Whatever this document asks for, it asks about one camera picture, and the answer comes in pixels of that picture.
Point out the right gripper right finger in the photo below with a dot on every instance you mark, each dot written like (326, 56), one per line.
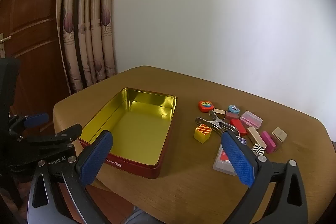
(288, 202)

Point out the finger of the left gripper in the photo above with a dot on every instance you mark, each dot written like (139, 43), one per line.
(18, 124)
(56, 141)

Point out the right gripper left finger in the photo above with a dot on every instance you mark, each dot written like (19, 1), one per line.
(46, 202)

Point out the clear box blue red label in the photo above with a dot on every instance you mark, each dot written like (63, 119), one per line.
(222, 163)

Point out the yellow red striped cube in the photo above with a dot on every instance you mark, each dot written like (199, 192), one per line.
(202, 133)

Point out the magenta rectangular block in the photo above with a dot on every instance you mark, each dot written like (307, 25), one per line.
(270, 144)

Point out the beige small box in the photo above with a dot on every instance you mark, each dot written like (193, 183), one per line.
(279, 135)

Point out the gold rectangular lipstick case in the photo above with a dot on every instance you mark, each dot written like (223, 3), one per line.
(255, 137)

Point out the red gold tin box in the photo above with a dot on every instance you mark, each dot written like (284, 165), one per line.
(140, 123)

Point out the person's grey trousers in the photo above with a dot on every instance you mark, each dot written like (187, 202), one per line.
(139, 216)

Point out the clear pink plastic box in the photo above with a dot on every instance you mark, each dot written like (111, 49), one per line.
(251, 119)

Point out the red rectangular block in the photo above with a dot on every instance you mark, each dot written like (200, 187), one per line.
(239, 126)

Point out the silver metal clamp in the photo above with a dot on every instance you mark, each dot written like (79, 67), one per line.
(217, 124)

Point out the blue oval case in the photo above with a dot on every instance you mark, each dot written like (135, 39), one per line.
(233, 109)

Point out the gold maroon lipstick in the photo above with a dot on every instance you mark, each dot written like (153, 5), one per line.
(224, 114)

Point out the brown wooden door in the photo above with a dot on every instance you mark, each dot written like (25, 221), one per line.
(31, 36)

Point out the red square tape measure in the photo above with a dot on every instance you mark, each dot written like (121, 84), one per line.
(205, 106)

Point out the beige floral curtain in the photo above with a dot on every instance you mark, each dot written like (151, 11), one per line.
(85, 33)

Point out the metal door handle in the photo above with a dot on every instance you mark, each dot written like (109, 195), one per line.
(2, 44)

